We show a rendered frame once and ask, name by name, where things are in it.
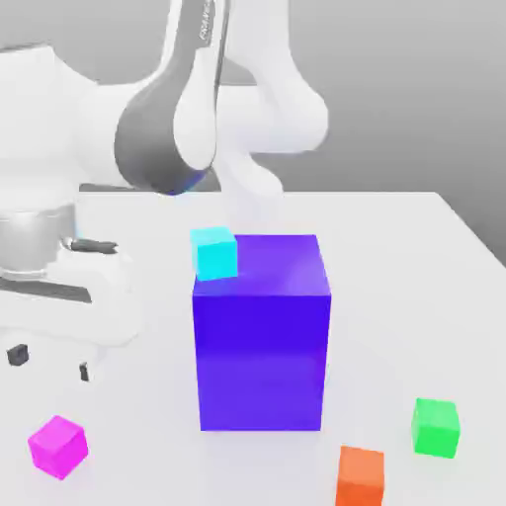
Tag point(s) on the small green cube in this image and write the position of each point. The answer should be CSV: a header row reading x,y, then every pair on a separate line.
x,y
435,431

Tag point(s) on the small orange cube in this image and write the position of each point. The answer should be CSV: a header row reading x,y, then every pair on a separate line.
x,y
360,476

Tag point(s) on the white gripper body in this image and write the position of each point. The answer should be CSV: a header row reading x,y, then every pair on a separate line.
x,y
106,312

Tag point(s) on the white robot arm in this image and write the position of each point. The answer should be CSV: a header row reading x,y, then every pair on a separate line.
x,y
59,130

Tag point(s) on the small magenta cube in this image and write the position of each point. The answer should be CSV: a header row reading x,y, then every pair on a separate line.
x,y
58,448

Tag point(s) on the small cyan cube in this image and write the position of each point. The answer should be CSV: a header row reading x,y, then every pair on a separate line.
x,y
216,257

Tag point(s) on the large purple box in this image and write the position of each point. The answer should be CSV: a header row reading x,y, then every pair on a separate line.
x,y
261,355

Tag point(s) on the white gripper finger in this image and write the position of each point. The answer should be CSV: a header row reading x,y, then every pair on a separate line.
x,y
16,354
93,361

